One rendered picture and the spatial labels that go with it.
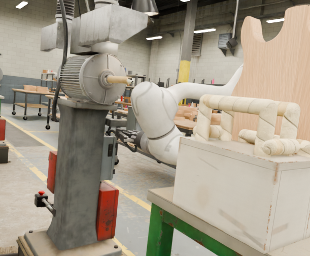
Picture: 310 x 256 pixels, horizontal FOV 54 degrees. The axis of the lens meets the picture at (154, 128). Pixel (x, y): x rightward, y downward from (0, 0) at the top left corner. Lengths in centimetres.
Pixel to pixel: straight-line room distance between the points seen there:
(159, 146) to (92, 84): 65
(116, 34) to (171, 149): 54
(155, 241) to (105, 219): 101
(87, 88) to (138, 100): 64
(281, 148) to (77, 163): 127
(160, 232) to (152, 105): 36
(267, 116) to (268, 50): 30
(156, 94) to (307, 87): 41
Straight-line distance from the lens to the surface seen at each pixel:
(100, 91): 153
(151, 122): 93
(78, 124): 167
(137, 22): 132
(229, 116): 78
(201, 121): 72
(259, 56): 88
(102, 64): 154
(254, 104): 62
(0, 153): 484
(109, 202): 186
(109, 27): 125
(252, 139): 82
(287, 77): 82
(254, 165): 61
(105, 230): 192
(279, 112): 69
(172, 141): 96
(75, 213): 181
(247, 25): 93
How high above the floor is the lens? 120
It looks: 6 degrees down
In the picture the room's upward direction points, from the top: 6 degrees clockwise
